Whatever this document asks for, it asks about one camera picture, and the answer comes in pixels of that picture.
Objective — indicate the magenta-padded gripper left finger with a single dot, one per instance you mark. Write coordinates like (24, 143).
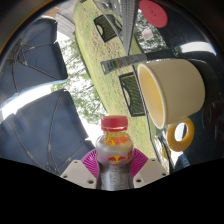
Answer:
(80, 173)

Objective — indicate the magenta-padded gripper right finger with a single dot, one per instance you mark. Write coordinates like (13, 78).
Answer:
(150, 171)

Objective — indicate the clear drink bottle red cap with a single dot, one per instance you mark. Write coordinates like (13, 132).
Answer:
(115, 163)

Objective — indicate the large dark blue parasol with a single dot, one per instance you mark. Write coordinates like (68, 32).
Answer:
(40, 133)

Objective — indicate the dark mesh-back chair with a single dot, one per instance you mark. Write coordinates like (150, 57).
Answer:
(133, 95)
(106, 28)

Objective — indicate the grey parasol pole colour stripes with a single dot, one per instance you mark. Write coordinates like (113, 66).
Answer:
(126, 61)

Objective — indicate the dark blue parasol light trim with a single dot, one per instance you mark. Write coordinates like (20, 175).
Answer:
(33, 56)

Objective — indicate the small pinkish white block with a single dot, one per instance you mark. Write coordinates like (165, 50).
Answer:
(147, 34)

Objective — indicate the flat round red coaster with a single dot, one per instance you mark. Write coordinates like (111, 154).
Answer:
(154, 12)

